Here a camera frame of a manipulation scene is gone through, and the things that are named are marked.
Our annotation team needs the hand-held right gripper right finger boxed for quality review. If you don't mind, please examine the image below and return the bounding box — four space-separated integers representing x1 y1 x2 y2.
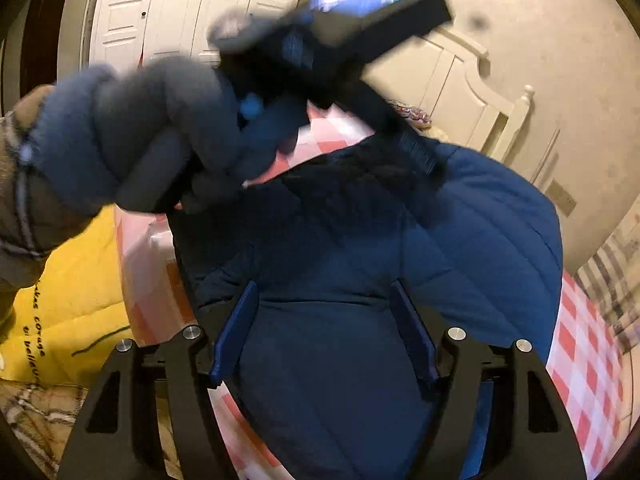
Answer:
390 279 587 480

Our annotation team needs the person's left hand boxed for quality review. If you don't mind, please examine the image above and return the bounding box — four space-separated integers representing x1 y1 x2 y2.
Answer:
31 57 253 218

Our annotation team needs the white pole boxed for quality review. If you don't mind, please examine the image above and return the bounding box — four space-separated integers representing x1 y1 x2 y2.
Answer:
527 130 561 186

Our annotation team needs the white wardrobe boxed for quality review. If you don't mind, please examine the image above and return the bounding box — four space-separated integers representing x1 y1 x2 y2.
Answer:
87 0 313 68

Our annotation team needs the dark door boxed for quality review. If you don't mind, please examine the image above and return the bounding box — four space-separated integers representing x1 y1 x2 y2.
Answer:
17 0 96 111

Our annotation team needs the white wooden headboard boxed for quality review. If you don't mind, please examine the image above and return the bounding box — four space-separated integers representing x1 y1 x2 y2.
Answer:
360 25 536 163

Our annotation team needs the navy blue down jacket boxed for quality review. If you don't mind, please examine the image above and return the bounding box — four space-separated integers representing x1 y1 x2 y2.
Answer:
167 135 566 480

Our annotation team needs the beige wall plate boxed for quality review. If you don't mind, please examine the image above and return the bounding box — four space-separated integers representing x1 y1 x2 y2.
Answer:
547 180 578 217

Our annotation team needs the yellow printed garment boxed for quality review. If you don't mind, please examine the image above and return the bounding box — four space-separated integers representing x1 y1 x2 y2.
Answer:
0 205 136 391

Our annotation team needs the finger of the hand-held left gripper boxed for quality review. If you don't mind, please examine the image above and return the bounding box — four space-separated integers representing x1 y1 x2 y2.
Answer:
240 96 308 187
345 80 448 186

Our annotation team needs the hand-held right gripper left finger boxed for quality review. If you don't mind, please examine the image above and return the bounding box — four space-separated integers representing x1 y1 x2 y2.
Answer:
56 280 259 480

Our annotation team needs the striped curtain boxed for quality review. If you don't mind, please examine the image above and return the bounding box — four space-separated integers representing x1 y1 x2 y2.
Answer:
572 205 640 356

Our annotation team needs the pink checkered plastic bed sheet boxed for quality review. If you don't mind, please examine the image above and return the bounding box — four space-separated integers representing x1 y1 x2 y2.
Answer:
112 95 631 480

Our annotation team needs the plaid cloth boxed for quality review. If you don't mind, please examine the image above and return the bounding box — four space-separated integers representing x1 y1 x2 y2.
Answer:
0 380 181 480

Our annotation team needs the patterned decorative pillow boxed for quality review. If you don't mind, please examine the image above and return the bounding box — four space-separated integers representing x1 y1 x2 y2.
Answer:
387 100 433 131

